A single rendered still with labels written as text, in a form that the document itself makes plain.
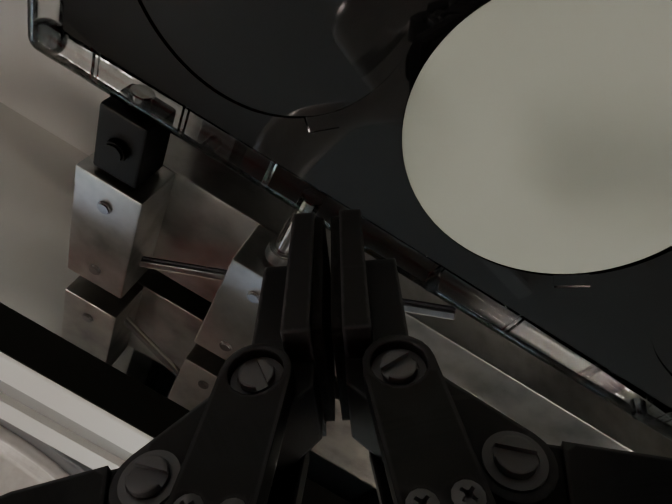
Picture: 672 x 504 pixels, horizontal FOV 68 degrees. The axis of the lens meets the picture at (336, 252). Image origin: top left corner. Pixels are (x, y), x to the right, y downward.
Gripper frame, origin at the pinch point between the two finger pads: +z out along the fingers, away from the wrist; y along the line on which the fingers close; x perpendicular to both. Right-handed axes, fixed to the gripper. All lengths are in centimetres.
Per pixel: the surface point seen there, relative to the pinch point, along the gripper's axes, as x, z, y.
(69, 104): -2.6, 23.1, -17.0
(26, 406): -15.4, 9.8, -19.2
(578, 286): -5.1, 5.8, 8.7
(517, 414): -16.4, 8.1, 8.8
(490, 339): -12.6, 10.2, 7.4
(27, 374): -10.8, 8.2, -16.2
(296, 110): 1.2, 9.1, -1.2
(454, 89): 2.2, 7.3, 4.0
